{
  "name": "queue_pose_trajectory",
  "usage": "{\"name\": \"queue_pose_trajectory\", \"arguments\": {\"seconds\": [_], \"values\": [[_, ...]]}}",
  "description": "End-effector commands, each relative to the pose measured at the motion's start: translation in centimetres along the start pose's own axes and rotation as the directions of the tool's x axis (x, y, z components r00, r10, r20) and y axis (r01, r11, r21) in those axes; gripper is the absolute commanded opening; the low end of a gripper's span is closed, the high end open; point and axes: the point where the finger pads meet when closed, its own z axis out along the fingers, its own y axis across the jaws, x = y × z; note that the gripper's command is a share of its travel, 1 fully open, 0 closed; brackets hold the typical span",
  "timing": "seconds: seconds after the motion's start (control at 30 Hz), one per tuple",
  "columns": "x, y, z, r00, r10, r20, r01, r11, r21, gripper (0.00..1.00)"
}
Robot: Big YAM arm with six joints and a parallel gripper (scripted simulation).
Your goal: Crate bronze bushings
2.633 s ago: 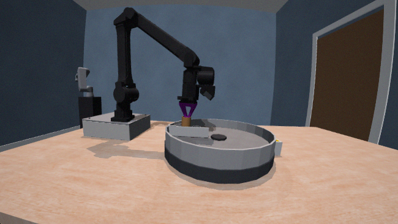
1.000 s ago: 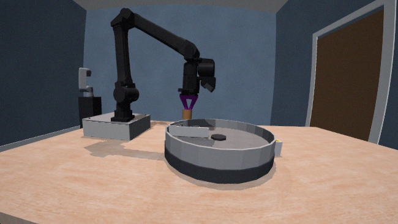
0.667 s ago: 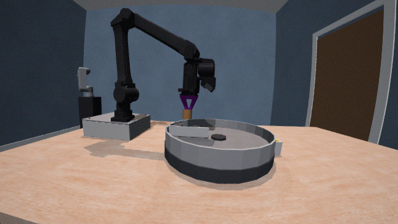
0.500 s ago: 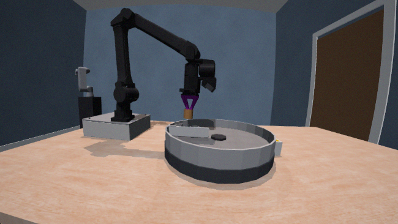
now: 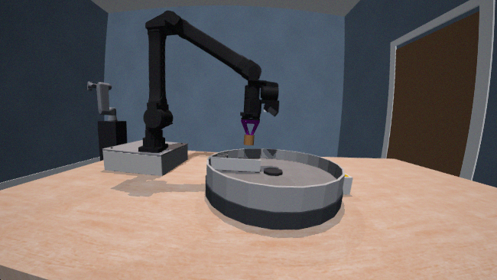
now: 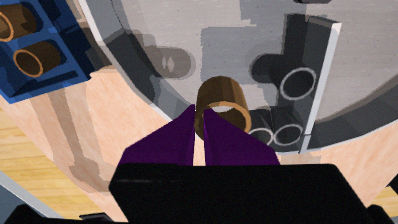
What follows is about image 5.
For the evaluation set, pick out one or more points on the bronze bushing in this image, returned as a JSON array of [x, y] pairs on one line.
[[249, 139]]

